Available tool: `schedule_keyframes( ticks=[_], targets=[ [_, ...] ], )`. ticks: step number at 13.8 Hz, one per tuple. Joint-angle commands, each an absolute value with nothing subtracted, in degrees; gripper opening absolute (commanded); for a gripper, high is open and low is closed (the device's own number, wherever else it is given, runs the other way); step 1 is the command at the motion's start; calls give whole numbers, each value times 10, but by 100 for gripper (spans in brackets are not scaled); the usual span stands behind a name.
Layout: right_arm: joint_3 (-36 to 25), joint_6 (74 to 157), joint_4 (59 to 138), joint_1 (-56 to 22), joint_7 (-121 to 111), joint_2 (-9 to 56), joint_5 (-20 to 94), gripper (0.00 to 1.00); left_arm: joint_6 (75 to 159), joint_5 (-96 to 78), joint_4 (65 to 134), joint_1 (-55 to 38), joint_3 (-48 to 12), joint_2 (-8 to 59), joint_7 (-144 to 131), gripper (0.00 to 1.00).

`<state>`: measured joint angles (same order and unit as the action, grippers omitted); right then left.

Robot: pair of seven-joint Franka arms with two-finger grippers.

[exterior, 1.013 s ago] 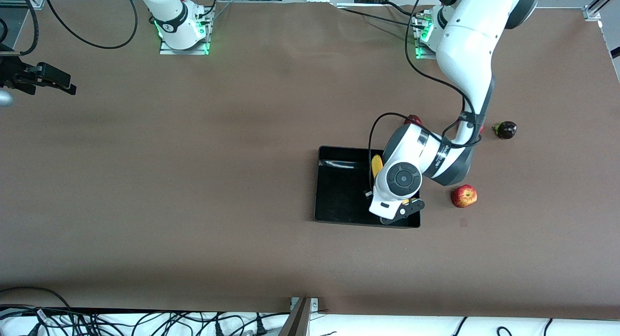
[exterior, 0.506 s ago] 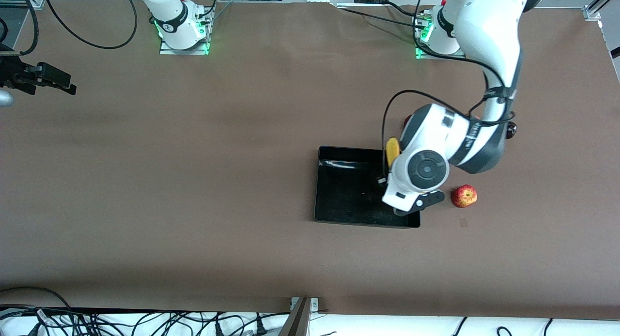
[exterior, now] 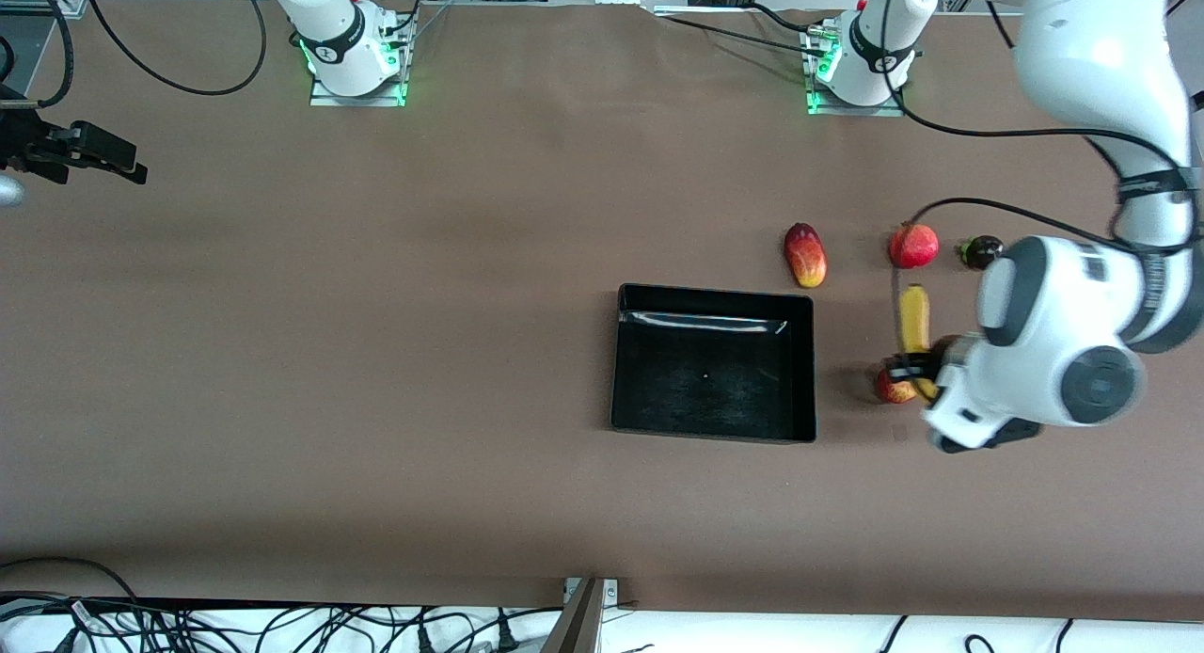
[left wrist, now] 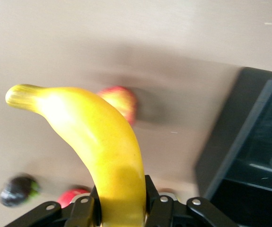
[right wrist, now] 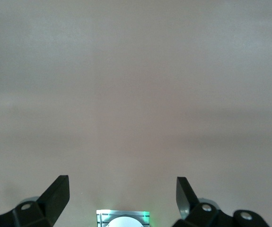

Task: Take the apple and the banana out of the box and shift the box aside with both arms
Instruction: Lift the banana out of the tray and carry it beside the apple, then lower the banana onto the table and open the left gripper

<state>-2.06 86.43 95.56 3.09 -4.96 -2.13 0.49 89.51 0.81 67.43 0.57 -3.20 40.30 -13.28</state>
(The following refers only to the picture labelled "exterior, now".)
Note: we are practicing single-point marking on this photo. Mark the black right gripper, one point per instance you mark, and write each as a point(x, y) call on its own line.
point(19, 146)

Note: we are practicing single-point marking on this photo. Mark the dark purple mangosteen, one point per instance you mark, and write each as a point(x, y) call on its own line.
point(983, 253)

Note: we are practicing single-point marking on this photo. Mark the black plastic box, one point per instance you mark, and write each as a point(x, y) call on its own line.
point(705, 390)

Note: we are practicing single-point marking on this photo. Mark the aluminium camera post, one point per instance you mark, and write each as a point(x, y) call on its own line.
point(578, 625)

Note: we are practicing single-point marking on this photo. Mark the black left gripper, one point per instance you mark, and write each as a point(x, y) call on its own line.
point(933, 354)

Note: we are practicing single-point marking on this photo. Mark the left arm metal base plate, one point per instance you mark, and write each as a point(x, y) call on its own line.
point(818, 107)

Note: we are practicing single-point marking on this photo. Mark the red pomegranate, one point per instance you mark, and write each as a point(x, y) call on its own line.
point(913, 246)

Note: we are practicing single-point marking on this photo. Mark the red yellow apple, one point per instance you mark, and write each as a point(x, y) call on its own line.
point(894, 391)

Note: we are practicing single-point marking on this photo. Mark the metal post bracket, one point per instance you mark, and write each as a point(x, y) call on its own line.
point(609, 592)

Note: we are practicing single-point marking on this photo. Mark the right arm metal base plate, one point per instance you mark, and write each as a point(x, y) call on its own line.
point(324, 99)

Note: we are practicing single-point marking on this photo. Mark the yellow banana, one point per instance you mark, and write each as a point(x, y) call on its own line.
point(912, 319)

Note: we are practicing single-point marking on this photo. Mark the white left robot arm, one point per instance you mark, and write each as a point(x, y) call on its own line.
point(1091, 51)

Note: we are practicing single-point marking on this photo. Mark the red yellow mango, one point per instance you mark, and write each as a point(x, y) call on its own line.
point(806, 256)

